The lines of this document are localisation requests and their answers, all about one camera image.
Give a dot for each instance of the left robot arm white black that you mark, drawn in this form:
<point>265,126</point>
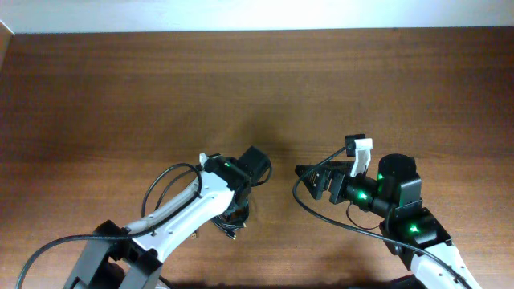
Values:
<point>133,256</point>

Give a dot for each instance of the camera mount white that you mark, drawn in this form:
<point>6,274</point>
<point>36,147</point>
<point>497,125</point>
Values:
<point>363,157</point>
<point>203,158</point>

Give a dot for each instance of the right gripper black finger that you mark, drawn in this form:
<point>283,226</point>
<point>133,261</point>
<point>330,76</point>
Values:
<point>317,183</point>
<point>330,166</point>

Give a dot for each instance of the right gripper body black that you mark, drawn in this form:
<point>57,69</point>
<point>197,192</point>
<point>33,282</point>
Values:
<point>326,184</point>

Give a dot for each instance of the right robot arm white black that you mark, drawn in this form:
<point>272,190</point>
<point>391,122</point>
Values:
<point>409,229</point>

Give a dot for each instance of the right camera mount white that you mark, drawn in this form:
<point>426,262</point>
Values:
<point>363,157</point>

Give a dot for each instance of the left camera mount white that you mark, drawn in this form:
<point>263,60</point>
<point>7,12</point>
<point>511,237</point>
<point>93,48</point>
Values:
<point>203,158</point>

